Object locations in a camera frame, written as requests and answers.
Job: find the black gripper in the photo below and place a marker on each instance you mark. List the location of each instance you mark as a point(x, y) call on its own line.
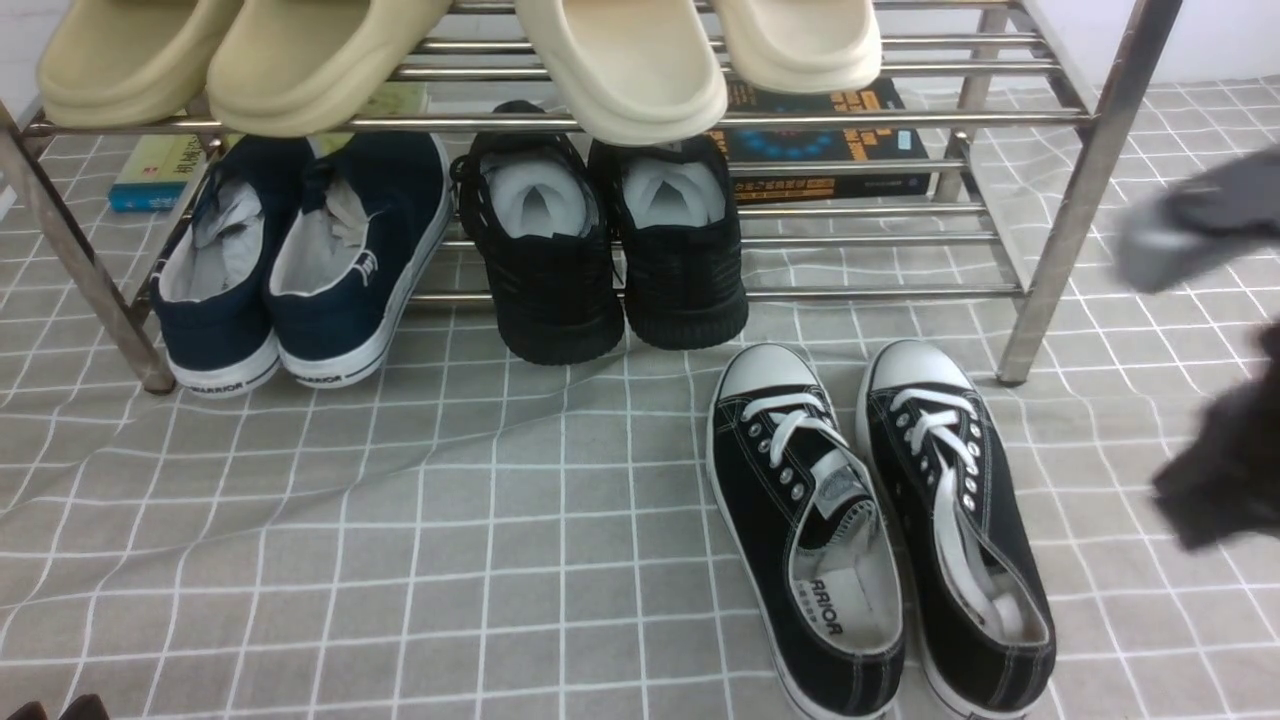
point(1225, 484)

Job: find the black canvas sneaker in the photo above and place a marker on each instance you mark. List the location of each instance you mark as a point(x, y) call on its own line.
point(808, 521)
point(989, 645)

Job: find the stainless steel shoe rack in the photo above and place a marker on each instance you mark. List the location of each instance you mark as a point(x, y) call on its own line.
point(1021, 157)

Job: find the black mesh shoe right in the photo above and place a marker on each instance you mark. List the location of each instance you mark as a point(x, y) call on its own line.
point(672, 208)

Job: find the black mesh shoe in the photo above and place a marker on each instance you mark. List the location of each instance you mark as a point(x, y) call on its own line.
point(672, 208)
point(527, 202)

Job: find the cream slipper far right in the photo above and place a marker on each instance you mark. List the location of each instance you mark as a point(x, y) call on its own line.
point(802, 47)

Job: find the cream slipper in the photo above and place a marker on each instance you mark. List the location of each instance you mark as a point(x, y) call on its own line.
point(802, 47)
point(632, 73)

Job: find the black mesh shoe left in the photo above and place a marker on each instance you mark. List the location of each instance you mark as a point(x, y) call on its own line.
point(527, 202)

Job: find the grey checked cloth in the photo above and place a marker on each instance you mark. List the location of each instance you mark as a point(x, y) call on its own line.
point(466, 536)

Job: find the navy sneaker right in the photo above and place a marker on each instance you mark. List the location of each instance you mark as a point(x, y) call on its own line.
point(373, 214)

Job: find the navy sneaker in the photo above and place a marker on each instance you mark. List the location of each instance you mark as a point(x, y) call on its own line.
point(373, 214)
point(208, 286)

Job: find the navy sneaker left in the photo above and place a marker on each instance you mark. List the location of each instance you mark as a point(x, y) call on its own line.
point(208, 286)

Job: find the beige slipper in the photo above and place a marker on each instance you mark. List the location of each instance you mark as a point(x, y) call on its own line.
point(117, 64)
point(296, 68)

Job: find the green and blue book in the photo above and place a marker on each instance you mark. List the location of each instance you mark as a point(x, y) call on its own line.
point(160, 167)

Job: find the beige slipper far left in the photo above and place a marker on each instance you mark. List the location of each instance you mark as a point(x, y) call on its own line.
point(117, 64)

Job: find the black book with blue ring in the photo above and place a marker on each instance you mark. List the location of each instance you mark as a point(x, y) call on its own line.
point(781, 165)

